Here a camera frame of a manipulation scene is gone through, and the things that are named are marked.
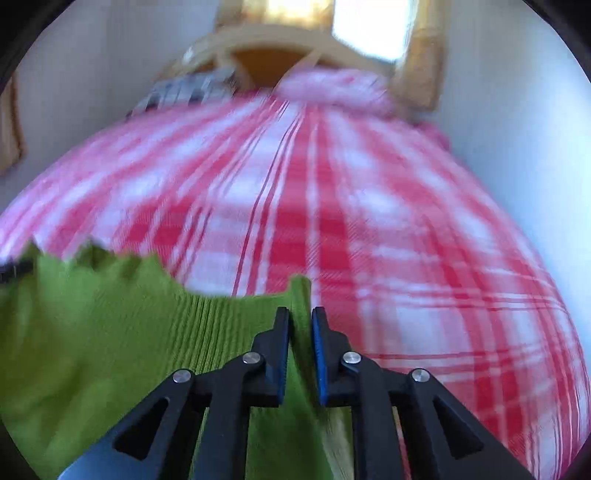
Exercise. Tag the red white plaid bedsheet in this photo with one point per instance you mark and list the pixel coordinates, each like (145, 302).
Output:
(407, 253)

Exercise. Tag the yellow right curtain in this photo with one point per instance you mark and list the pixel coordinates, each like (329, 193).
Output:
(419, 74)

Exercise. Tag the back window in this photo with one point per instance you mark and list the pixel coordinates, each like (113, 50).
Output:
(378, 29)

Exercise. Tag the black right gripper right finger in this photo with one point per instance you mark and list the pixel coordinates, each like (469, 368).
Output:
(405, 425)

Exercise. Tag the yellow curtain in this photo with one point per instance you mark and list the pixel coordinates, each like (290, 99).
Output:
(419, 74)
(12, 142)
(307, 14)

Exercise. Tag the pink pillow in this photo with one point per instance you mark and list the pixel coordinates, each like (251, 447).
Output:
(351, 89)

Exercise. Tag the green orange white striped sweater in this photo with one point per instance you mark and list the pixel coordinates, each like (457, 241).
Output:
(84, 340)

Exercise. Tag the cream wooden headboard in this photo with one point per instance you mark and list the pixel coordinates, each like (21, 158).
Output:
(262, 54)

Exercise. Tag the yellow left curtain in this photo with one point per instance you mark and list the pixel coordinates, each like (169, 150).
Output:
(12, 142)

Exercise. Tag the yellow middle curtain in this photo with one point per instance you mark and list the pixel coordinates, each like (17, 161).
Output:
(307, 14)

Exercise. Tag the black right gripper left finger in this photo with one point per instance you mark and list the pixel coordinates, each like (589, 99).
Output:
(194, 425)

